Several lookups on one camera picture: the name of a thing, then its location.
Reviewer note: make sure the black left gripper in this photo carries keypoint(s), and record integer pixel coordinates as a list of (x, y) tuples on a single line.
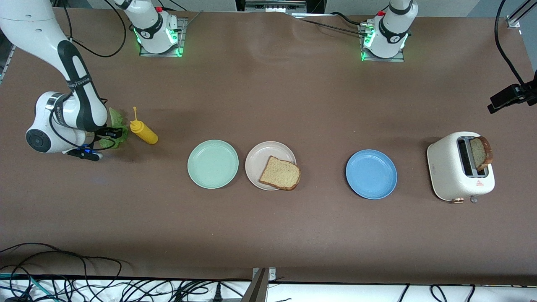
[(517, 93)]

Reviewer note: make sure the beige plate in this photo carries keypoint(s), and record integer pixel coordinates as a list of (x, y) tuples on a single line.
[(262, 155)]

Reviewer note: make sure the white toaster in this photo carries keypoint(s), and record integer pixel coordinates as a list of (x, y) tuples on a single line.
[(447, 172)]

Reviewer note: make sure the black metal rack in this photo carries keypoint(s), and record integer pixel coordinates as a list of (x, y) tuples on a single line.
[(272, 5)]

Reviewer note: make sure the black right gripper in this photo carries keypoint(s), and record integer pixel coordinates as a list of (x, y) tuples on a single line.
[(105, 134)]

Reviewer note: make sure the grey metal bracket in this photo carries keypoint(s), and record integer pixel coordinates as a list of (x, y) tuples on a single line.
[(272, 273)]

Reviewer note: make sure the blue plate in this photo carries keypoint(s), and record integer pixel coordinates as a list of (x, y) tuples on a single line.
[(371, 174)]

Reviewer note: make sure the green plate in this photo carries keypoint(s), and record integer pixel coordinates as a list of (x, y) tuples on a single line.
[(213, 164)]

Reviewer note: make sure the grey metal beam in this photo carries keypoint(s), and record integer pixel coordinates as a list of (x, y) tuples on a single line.
[(256, 291)]

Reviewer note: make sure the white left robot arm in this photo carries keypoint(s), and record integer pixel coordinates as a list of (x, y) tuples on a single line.
[(392, 29)]

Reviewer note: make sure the black power plug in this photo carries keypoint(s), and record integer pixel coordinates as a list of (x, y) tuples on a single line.
[(217, 293)]

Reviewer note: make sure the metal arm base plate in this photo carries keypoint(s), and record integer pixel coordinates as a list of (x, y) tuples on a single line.
[(181, 37), (384, 59)]

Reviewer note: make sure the aluminium frame rail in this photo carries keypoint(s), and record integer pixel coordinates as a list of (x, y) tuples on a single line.
[(514, 20)]

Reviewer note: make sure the green lettuce leaf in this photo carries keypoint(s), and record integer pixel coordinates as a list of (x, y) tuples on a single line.
[(117, 119)]

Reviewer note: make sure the brown bread slice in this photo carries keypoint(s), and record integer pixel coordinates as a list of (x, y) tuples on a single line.
[(280, 173), (480, 153)]

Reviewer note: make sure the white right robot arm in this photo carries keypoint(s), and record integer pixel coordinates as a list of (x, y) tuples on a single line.
[(79, 96)]

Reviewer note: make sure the yellow squeeze bottle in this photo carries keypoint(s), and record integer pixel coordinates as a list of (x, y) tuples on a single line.
[(147, 135)]

